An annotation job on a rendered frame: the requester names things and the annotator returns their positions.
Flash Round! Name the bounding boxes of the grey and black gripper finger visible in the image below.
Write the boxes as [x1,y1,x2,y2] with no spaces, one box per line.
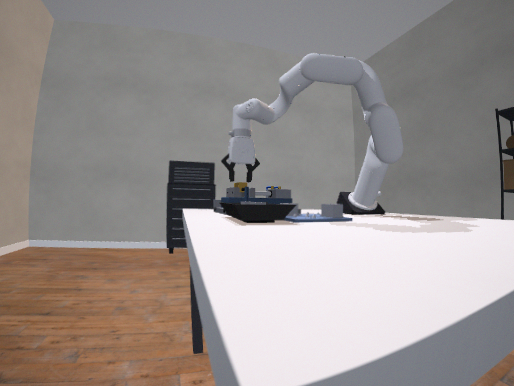
[221,154,236,182]
[246,158,260,182]

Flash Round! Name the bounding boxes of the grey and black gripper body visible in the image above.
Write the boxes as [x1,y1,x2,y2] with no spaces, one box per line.
[227,136,255,165]

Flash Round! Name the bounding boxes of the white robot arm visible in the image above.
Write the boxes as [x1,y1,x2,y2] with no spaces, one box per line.
[229,53,403,210]

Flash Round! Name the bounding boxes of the yellow rectangular block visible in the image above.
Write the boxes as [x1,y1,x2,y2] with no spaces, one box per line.
[234,182,247,192]

